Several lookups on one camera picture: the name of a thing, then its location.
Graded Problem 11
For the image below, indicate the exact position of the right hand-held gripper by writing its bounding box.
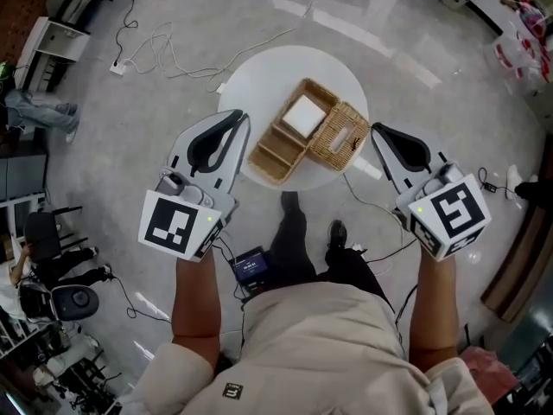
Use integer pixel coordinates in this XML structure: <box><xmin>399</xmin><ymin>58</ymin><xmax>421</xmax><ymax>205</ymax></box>
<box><xmin>370</xmin><ymin>122</ymin><xmax>493</xmax><ymax>262</ymax></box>

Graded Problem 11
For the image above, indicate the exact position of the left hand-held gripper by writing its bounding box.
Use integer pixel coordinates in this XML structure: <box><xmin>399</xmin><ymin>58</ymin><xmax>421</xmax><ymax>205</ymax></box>
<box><xmin>137</xmin><ymin>109</ymin><xmax>251</xmax><ymax>262</ymax></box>

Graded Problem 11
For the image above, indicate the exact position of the woven wicker basket organizer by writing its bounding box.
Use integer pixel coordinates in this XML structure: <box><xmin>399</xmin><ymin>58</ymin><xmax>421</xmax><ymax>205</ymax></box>
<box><xmin>246</xmin><ymin>77</ymin><xmax>372</xmax><ymax>186</ymax></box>

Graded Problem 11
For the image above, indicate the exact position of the person's left forearm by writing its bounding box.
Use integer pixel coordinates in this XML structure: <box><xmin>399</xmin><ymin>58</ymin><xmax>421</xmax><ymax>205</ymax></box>
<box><xmin>171</xmin><ymin>246</ymin><xmax>224</xmax><ymax>374</ymax></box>

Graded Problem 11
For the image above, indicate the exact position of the person's right forearm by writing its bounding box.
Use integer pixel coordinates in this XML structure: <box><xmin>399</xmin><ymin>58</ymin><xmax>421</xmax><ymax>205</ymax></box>
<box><xmin>408</xmin><ymin>242</ymin><xmax>461</xmax><ymax>369</ymax></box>

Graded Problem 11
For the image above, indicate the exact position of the white square box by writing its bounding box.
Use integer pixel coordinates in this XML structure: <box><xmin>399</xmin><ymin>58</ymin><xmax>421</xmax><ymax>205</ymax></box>
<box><xmin>281</xmin><ymin>94</ymin><xmax>327</xmax><ymax>140</ymax></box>

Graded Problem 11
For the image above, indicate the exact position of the person's left black shoe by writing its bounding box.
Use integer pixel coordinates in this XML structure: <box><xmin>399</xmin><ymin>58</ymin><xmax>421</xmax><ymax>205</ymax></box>
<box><xmin>280</xmin><ymin>191</ymin><xmax>306</xmax><ymax>225</ymax></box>

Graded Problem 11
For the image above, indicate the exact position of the person's black shoe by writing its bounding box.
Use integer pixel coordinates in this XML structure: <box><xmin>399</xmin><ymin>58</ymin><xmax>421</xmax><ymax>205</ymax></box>
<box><xmin>327</xmin><ymin>220</ymin><xmax>349</xmax><ymax>251</ymax></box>
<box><xmin>280</xmin><ymin>191</ymin><xmax>306</xmax><ymax>225</ymax></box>

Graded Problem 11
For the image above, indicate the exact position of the person's right black shoe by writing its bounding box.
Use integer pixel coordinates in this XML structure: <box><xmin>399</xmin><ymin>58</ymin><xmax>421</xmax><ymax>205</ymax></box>
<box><xmin>327</xmin><ymin>220</ymin><xmax>349</xmax><ymax>251</ymax></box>

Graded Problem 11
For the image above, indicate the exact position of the black screen device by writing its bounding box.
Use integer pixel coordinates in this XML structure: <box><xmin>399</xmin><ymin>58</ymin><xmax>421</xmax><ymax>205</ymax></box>
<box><xmin>231</xmin><ymin>245</ymin><xmax>271</xmax><ymax>290</ymax></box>

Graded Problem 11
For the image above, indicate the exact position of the person's left leg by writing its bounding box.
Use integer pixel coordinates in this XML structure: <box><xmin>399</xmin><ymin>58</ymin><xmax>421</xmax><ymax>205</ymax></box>
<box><xmin>268</xmin><ymin>207</ymin><xmax>320</xmax><ymax>285</ymax></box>

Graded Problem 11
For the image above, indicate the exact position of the person's leg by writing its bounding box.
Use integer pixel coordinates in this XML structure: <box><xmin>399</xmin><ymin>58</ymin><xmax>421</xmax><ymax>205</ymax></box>
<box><xmin>268</xmin><ymin>207</ymin><xmax>320</xmax><ymax>285</ymax></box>
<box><xmin>323</xmin><ymin>246</ymin><xmax>392</xmax><ymax>307</ymax></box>

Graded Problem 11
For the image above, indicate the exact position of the person's right leg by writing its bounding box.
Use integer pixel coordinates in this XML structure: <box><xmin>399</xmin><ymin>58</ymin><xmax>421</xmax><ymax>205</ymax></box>
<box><xmin>323</xmin><ymin>246</ymin><xmax>392</xmax><ymax>307</ymax></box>

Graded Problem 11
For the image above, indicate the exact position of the pile of red white packets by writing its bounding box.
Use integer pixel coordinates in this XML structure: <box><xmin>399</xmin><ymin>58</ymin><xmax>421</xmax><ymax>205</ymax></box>
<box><xmin>492</xmin><ymin>0</ymin><xmax>553</xmax><ymax>99</ymax></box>

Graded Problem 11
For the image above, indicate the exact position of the wooden counter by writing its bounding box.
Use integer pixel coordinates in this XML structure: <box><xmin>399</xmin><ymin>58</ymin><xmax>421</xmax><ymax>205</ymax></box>
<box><xmin>480</xmin><ymin>207</ymin><xmax>553</xmax><ymax>324</ymax></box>

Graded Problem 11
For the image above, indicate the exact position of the white desk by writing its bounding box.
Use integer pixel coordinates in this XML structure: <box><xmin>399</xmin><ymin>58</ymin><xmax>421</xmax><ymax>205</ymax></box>
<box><xmin>15</xmin><ymin>15</ymin><xmax>92</xmax><ymax>93</ymax></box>

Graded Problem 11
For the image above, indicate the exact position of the dark grey cabinet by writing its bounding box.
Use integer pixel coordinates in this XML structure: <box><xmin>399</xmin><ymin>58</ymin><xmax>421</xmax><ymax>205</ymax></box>
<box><xmin>0</xmin><ymin>153</ymin><xmax>49</xmax><ymax>203</ymax></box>

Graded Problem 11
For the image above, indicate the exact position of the black chair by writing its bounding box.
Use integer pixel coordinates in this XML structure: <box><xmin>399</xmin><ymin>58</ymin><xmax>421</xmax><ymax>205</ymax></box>
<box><xmin>22</xmin><ymin>207</ymin><xmax>90</xmax><ymax>264</ymax></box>

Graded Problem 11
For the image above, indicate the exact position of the grey round stool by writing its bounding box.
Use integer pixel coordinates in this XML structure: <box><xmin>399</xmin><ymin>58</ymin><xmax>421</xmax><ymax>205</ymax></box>
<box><xmin>51</xmin><ymin>284</ymin><xmax>101</xmax><ymax>322</ymax></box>

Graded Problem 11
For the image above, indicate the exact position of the person's beige shirt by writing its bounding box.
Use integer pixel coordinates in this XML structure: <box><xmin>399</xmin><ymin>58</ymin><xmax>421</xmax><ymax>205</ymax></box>
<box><xmin>124</xmin><ymin>281</ymin><xmax>496</xmax><ymax>415</ymax></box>

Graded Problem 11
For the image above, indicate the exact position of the pink cloth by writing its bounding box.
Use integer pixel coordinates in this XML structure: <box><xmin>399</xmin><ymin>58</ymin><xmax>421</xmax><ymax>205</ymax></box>
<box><xmin>459</xmin><ymin>345</ymin><xmax>520</xmax><ymax>406</ymax></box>

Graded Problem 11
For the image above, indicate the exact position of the tangled white cable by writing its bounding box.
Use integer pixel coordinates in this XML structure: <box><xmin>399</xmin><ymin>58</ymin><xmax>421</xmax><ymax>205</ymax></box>
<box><xmin>124</xmin><ymin>20</ymin><xmax>235</xmax><ymax>94</ymax></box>

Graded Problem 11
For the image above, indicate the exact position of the black adapter with cable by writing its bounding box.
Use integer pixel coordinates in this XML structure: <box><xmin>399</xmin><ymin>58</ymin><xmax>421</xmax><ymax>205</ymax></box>
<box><xmin>476</xmin><ymin>167</ymin><xmax>513</xmax><ymax>201</ymax></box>

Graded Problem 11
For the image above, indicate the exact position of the black floor cable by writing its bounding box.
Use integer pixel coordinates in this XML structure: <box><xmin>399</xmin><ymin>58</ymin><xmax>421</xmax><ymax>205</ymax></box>
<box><xmin>113</xmin><ymin>0</ymin><xmax>140</xmax><ymax>67</ymax></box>

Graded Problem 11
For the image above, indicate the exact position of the long white cable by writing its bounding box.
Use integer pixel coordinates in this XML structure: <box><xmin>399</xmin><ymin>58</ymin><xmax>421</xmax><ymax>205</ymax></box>
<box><xmin>207</xmin><ymin>0</ymin><xmax>378</xmax><ymax>93</ymax></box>

